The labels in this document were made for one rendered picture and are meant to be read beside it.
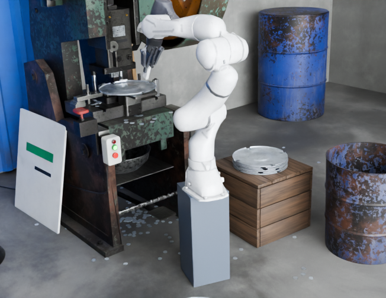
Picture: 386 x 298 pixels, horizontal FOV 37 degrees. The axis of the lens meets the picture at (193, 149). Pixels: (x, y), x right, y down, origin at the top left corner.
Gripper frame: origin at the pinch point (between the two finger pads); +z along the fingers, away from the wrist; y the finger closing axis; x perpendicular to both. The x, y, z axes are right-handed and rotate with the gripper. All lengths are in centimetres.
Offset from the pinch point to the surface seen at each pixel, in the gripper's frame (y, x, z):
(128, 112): -3.7, 2.0, 25.5
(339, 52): 332, 94, 104
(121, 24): 1.6, 28.7, -9.1
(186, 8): 36.3, 22.7, -17.7
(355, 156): 83, -78, 17
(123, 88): -3.2, 10.7, 16.5
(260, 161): 46, -51, 31
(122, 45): 1.8, 24.4, 0.3
